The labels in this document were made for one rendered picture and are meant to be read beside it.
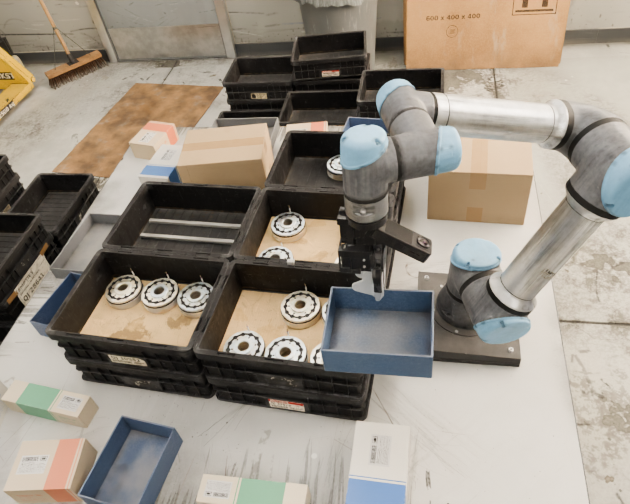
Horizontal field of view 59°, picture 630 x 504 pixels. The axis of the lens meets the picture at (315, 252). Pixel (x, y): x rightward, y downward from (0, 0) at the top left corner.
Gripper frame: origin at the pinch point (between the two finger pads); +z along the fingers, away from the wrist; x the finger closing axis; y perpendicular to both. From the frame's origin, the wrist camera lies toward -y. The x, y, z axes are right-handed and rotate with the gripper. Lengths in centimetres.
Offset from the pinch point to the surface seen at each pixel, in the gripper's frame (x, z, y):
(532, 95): -270, 88, -63
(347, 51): -230, 41, 45
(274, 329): -12.2, 27.8, 29.5
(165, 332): -8, 28, 58
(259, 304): -19.8, 27.1, 35.5
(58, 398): 9, 37, 83
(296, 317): -14.1, 24.7, 23.7
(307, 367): 4.9, 19.3, 16.2
